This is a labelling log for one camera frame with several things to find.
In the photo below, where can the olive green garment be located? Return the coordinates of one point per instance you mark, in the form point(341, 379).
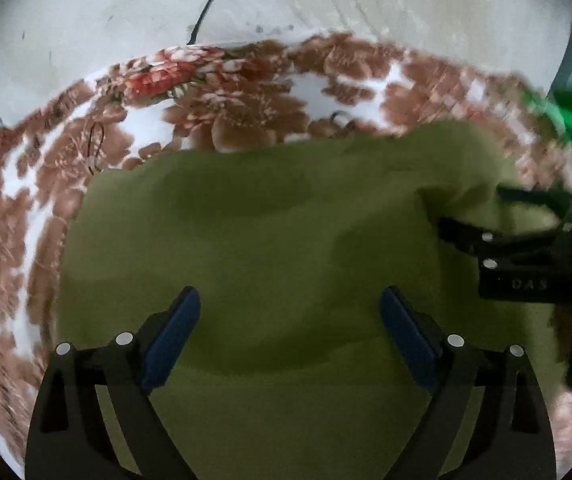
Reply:
point(276, 240)

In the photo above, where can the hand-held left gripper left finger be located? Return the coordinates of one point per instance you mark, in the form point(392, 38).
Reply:
point(173, 337)

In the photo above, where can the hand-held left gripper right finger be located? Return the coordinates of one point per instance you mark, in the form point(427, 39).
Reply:
point(408, 335)

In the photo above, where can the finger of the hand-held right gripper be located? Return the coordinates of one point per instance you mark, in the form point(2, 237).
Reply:
point(506, 245)
point(536, 197)

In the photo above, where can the floral brown white blanket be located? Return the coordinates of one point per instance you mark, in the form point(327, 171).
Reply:
point(225, 110)

